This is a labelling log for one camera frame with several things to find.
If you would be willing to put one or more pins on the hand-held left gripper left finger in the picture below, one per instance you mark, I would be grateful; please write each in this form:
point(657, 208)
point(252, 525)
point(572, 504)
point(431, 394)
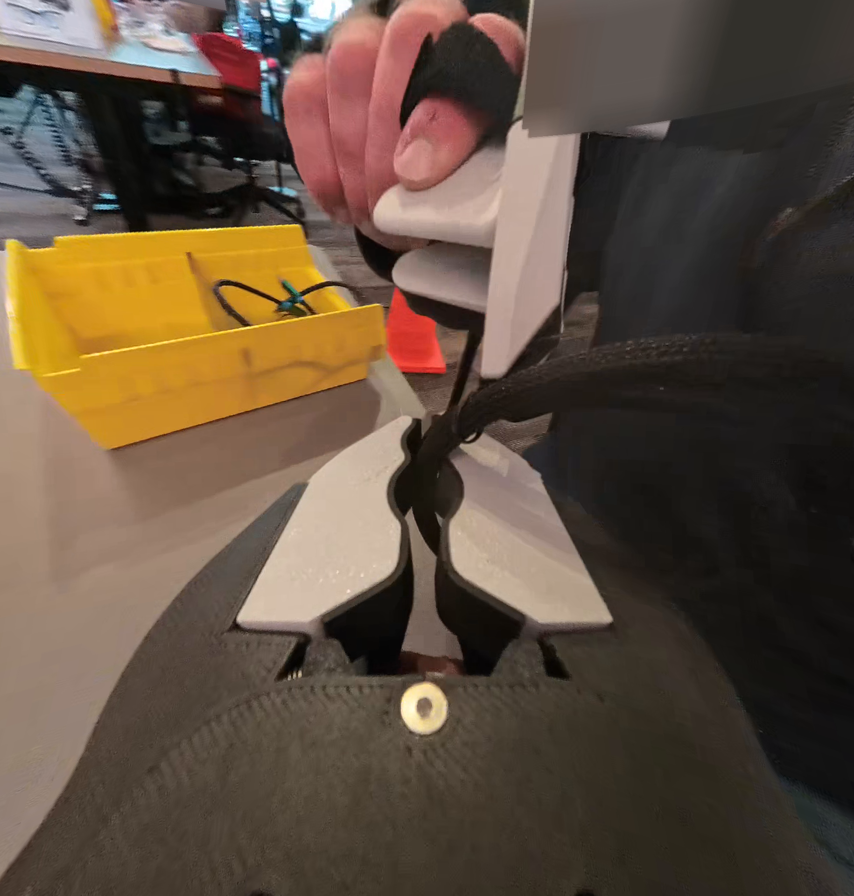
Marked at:
point(329, 546)

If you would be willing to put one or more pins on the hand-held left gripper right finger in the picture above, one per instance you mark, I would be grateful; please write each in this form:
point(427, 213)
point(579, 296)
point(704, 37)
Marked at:
point(532, 553)

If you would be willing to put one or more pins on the person's right hand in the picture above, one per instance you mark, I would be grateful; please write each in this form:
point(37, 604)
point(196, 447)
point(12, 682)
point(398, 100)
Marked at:
point(343, 126)

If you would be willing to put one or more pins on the orange cone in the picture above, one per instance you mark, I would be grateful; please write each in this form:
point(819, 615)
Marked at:
point(413, 343)

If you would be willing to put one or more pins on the yellow plastic bin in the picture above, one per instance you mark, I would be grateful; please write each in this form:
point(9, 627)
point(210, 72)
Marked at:
point(147, 392)

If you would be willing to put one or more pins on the wooden table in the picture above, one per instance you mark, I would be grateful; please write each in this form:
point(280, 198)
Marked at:
point(105, 59)

